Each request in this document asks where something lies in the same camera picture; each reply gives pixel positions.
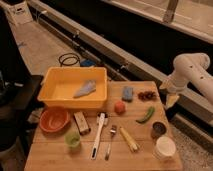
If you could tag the black side furniture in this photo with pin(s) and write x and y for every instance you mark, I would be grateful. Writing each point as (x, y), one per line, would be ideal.
(18, 90)

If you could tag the green plastic cup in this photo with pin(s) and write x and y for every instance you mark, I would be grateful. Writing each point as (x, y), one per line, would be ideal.
(72, 139)

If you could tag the green pepper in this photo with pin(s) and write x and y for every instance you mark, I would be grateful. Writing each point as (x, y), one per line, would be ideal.
(148, 115)

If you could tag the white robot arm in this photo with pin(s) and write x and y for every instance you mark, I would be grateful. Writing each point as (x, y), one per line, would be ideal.
(188, 68)

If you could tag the white handled brush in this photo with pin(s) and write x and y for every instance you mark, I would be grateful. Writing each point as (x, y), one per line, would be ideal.
(98, 135)

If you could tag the dark red grape bunch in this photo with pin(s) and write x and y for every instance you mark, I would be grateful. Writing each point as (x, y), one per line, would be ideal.
(147, 95)

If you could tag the metal fork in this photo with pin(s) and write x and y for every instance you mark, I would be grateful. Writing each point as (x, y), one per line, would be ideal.
(113, 131)

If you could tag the red orange bowl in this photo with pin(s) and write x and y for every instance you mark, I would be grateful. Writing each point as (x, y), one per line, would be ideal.
(54, 119)

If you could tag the yellow plastic tub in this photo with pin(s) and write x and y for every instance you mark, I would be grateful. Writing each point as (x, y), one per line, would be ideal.
(61, 83)

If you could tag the blue object on floor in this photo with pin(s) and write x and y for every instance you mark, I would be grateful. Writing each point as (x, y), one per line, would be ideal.
(87, 63)

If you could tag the light blue cloth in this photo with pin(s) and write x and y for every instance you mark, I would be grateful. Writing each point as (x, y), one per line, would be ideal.
(88, 87)

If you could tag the red tomato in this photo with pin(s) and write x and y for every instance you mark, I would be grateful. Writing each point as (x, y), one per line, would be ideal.
(119, 107)

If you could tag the white round container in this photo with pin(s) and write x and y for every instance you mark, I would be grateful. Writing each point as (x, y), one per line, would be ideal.
(164, 148)

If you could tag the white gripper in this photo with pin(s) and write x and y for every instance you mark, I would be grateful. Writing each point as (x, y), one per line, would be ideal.
(170, 87)

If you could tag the white box on floor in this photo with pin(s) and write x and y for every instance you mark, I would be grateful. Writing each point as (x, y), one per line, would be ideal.
(19, 14)

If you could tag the wooden block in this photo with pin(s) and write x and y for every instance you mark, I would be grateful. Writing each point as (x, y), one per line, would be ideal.
(82, 124)

